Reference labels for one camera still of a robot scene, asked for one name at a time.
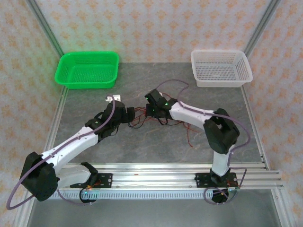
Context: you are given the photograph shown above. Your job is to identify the tangle of red black wires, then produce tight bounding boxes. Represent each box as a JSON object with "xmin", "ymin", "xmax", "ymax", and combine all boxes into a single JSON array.
[{"xmin": 127, "ymin": 117, "xmax": 149, "ymax": 130}]

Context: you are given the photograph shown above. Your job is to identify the thin black cable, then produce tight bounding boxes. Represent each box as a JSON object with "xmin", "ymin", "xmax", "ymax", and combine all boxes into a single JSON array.
[{"xmin": 158, "ymin": 117, "xmax": 175, "ymax": 126}]

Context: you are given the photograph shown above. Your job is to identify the green plastic basket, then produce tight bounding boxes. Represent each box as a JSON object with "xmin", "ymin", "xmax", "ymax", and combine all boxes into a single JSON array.
[{"xmin": 54, "ymin": 51, "xmax": 120, "ymax": 90}]

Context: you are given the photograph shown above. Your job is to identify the white plastic basket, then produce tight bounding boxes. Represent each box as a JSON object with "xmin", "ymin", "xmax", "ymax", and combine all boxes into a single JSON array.
[{"xmin": 191, "ymin": 49, "xmax": 253, "ymax": 88}]

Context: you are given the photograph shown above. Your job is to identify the aluminium table edge rail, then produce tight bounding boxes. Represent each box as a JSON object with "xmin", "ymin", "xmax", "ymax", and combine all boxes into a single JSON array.
[
  {"xmin": 37, "ymin": 87, "xmax": 69, "ymax": 166},
  {"xmin": 241, "ymin": 85, "xmax": 288, "ymax": 227}
]

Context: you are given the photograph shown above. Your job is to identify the aluminium mounting rail beam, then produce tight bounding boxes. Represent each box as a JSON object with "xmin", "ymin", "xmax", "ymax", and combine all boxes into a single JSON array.
[{"xmin": 56, "ymin": 162, "xmax": 284, "ymax": 190}]

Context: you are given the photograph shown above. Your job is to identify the white slotted cable duct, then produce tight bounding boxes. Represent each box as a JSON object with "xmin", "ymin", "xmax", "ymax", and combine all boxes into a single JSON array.
[{"xmin": 58, "ymin": 190, "xmax": 229, "ymax": 200}]

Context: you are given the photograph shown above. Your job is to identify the aluminium frame post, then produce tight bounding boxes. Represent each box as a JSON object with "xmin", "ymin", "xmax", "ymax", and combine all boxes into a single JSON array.
[
  {"xmin": 243, "ymin": 0, "xmax": 282, "ymax": 57},
  {"xmin": 25, "ymin": 0, "xmax": 65, "ymax": 57}
]

